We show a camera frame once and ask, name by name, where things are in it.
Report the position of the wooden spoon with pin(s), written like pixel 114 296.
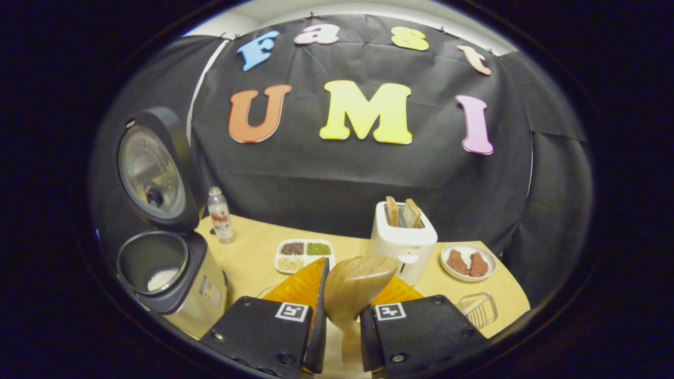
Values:
pixel 353 287

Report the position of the white plate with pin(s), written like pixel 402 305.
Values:
pixel 468 247

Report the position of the brown meat piece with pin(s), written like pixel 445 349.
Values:
pixel 457 262
pixel 478 265

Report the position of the dark lidded rice cooker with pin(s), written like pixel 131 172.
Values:
pixel 184 300

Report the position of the toast slice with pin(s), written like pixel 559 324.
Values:
pixel 412 213
pixel 392 211

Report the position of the black backdrop cloth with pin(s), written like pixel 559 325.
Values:
pixel 368 179

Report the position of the clear plastic bottle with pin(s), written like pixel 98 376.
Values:
pixel 221 221

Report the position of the white toaster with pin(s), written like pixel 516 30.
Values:
pixel 403 247

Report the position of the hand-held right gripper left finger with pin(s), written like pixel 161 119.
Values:
pixel 263 337

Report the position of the divided tray of grains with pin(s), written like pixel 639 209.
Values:
pixel 305 256

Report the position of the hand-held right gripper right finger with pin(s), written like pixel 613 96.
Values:
pixel 421 337

